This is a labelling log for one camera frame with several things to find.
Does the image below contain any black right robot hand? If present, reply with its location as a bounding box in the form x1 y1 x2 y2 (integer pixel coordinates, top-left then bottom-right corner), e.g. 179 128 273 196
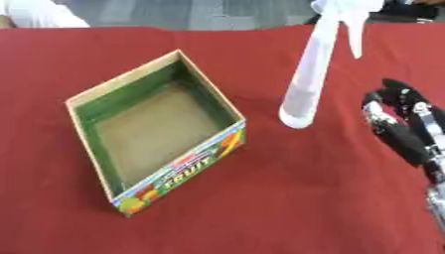
360 77 445 169

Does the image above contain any white spray bottle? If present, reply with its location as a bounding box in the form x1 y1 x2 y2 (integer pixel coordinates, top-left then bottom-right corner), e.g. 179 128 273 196
278 0 386 130

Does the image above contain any open cardboard box green inside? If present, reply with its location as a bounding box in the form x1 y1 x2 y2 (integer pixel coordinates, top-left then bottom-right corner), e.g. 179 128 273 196
64 49 249 217

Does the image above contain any black bag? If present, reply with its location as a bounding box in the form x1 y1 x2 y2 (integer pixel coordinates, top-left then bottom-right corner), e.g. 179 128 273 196
370 0 445 23

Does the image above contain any person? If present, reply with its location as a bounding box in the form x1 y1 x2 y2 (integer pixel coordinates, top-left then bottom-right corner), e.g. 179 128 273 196
0 0 92 30

